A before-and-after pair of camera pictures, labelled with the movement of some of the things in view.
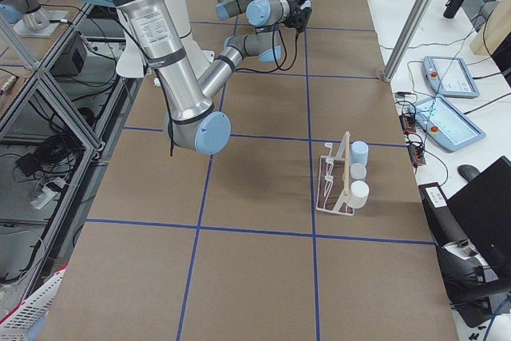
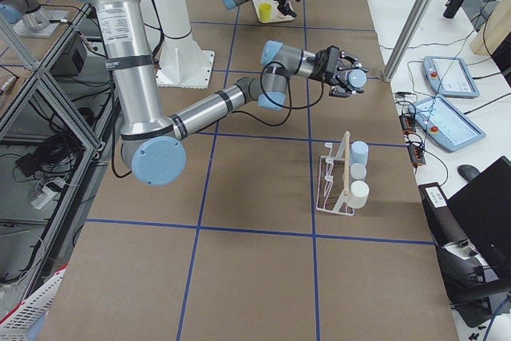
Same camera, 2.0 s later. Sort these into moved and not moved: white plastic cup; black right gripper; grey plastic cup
Moved: black right gripper
Not moved: white plastic cup; grey plastic cup
